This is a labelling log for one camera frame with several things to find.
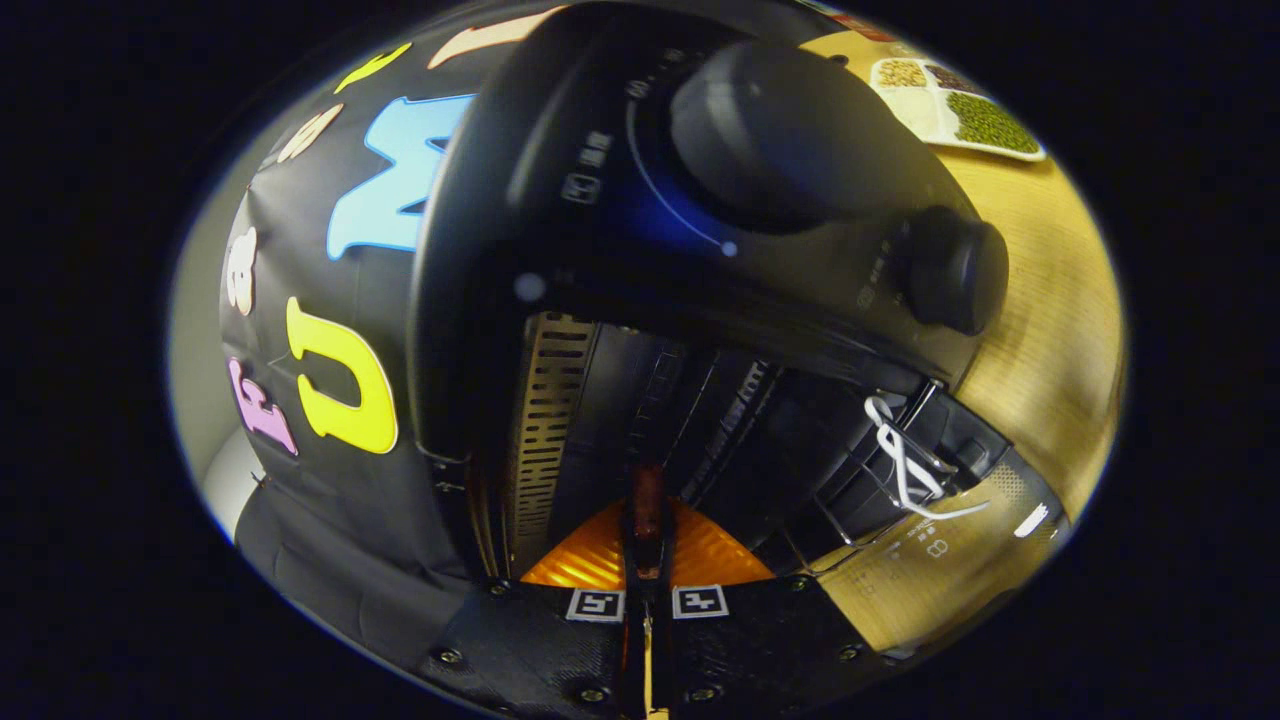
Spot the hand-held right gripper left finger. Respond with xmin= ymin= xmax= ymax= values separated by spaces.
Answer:
xmin=418 ymin=495 xmax=648 ymax=718

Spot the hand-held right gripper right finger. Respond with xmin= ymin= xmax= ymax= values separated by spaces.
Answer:
xmin=650 ymin=497 xmax=893 ymax=718

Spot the black electric oven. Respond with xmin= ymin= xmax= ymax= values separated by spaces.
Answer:
xmin=405 ymin=0 xmax=1071 ymax=656

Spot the black backdrop cloth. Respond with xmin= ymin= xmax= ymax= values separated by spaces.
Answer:
xmin=218 ymin=5 xmax=561 ymax=661

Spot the white divided dish of beans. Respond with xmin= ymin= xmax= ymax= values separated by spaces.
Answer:
xmin=868 ymin=55 xmax=1048 ymax=163

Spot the white cable tie loop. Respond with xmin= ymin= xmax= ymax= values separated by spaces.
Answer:
xmin=865 ymin=395 xmax=991 ymax=521

